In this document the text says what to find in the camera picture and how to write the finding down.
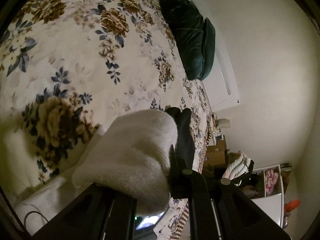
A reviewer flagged dark green folded quilt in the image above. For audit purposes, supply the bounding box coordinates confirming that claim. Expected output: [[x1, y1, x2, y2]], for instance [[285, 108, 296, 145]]
[[159, 0, 216, 81]]

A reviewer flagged folded black garment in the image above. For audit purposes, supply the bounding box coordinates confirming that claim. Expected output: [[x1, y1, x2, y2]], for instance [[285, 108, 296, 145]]
[[165, 107, 195, 170]]

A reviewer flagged pink blanket on shelf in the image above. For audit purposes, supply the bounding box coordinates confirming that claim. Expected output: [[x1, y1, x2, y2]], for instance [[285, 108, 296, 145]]
[[265, 168, 279, 197]]

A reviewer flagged large cardboard box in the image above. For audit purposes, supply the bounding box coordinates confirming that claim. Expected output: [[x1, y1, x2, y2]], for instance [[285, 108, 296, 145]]
[[203, 140, 228, 170]]

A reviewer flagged white bed headboard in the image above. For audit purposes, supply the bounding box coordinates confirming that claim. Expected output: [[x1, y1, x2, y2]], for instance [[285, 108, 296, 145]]
[[190, 0, 240, 112]]

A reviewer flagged white bedside table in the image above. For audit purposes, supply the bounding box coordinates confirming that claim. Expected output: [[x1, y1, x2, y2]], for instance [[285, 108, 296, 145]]
[[209, 119, 223, 146]]

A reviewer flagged floral bed blanket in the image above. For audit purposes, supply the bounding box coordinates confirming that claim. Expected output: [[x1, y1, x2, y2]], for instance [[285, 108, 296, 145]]
[[1, 0, 210, 234]]

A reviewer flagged white knitted sweater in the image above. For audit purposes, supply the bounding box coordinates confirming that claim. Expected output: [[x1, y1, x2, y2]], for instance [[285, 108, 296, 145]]
[[72, 109, 178, 216]]

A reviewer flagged chair with piled jackets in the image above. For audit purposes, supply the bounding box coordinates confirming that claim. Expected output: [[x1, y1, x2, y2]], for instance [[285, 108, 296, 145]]
[[222, 151, 254, 186]]

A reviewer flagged white wardrobe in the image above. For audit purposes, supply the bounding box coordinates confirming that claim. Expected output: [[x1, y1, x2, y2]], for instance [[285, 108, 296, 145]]
[[251, 163, 292, 228]]

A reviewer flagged white table lamp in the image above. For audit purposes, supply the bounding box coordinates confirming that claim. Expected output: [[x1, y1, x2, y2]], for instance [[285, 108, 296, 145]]
[[217, 118, 231, 129]]

